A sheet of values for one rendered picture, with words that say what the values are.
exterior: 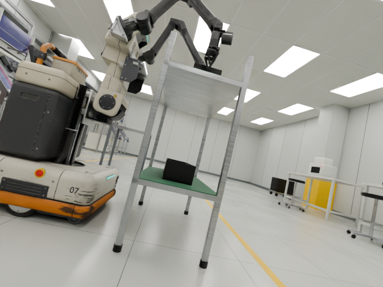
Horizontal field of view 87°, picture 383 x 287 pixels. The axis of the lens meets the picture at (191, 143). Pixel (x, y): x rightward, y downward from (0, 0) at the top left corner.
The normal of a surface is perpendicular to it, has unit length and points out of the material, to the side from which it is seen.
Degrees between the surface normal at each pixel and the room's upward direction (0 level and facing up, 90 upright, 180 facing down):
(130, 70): 90
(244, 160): 90
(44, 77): 90
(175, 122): 90
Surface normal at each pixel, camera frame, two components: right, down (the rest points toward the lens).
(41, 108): 0.12, -0.05
